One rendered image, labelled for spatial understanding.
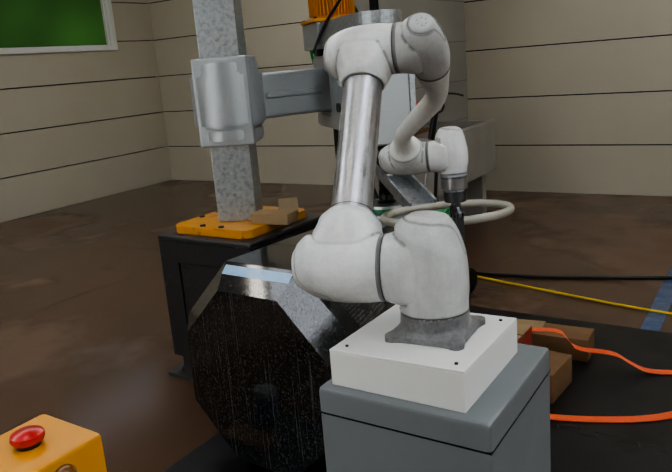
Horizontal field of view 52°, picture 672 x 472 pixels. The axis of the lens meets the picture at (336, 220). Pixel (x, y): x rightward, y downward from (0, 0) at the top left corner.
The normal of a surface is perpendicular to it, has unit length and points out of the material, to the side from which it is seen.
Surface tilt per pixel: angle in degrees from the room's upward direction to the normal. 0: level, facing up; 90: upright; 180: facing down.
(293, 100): 90
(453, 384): 90
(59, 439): 0
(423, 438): 90
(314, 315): 59
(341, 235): 47
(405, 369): 90
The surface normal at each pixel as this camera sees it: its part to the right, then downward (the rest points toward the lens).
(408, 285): -0.33, 0.26
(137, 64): 0.84, 0.06
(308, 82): 0.58, 0.14
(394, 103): 0.28, 0.19
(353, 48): -0.38, -0.33
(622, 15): -0.54, 0.23
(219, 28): -0.06, 0.23
